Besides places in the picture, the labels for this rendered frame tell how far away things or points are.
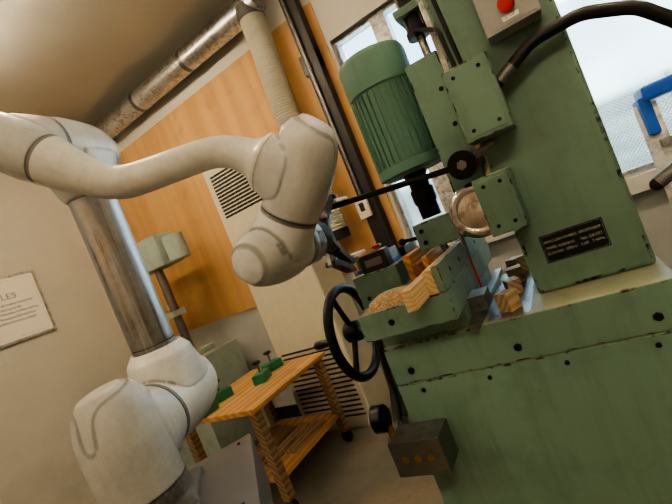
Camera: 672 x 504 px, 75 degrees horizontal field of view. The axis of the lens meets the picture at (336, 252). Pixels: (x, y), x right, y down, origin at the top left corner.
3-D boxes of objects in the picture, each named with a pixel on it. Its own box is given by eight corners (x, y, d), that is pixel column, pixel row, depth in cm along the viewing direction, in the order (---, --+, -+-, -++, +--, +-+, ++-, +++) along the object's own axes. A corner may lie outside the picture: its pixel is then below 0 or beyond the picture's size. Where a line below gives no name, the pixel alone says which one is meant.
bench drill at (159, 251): (225, 435, 344) (148, 248, 341) (285, 425, 313) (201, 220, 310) (179, 474, 302) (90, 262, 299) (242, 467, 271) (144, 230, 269)
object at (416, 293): (461, 254, 129) (456, 241, 129) (468, 251, 128) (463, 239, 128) (408, 313, 80) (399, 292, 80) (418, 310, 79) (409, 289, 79)
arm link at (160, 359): (138, 460, 98) (185, 411, 119) (200, 442, 95) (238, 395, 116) (-6, 130, 91) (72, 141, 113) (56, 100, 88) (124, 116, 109)
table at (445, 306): (406, 285, 153) (400, 269, 153) (493, 257, 139) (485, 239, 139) (330, 353, 100) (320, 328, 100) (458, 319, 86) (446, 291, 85)
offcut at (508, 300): (512, 312, 90) (505, 294, 90) (500, 312, 93) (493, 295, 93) (522, 305, 92) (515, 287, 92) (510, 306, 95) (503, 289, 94)
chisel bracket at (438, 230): (430, 252, 117) (418, 223, 117) (481, 234, 111) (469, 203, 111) (423, 258, 111) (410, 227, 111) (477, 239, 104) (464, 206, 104)
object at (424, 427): (409, 456, 103) (396, 424, 103) (459, 450, 97) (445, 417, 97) (398, 479, 95) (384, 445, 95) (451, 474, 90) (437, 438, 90)
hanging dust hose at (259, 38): (334, 242, 273) (249, 31, 271) (357, 232, 264) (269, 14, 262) (320, 247, 259) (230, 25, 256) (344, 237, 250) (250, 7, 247)
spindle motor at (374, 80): (394, 184, 124) (353, 81, 123) (454, 157, 115) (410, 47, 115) (372, 188, 108) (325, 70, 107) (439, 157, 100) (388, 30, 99)
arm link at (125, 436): (86, 531, 80) (30, 425, 78) (144, 468, 98) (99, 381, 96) (159, 506, 77) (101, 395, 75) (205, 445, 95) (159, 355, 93)
